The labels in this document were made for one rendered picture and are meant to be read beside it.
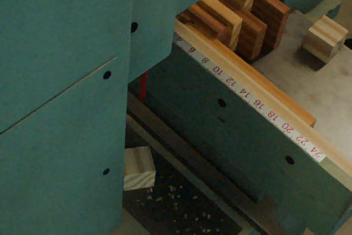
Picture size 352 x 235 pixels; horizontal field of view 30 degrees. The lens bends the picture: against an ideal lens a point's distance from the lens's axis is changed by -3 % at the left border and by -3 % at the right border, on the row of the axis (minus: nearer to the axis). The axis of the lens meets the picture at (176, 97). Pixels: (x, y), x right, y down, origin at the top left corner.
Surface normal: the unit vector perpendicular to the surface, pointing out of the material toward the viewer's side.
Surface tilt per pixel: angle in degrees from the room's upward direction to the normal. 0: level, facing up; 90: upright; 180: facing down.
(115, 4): 90
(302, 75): 0
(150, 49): 90
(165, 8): 90
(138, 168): 0
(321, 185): 90
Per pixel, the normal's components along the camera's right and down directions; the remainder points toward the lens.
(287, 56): 0.09, -0.60
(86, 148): 0.70, 0.60
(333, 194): -0.71, 0.52
